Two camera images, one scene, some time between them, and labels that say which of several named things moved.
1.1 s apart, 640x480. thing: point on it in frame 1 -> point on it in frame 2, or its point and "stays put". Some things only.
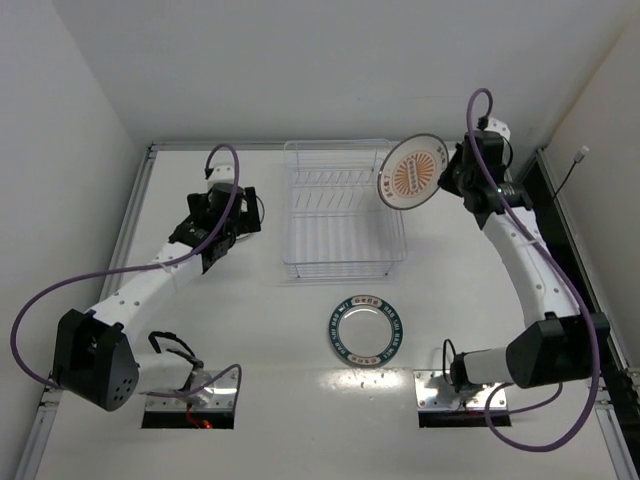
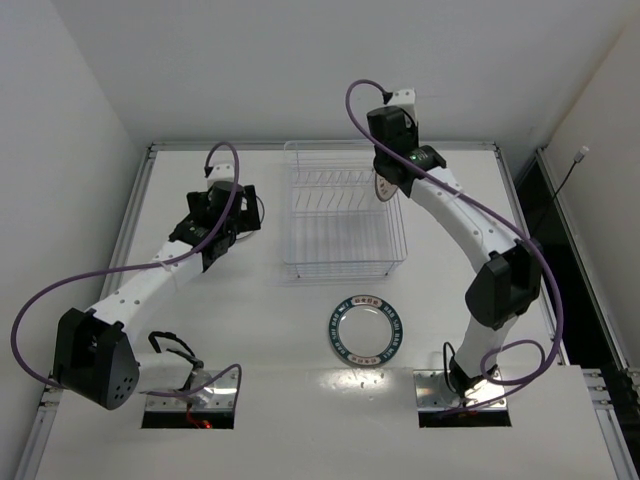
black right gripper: [451, 176] -> [388, 175]
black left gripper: [252, 209] stays put
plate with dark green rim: [365, 330] stays put
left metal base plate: [217, 391] stays put
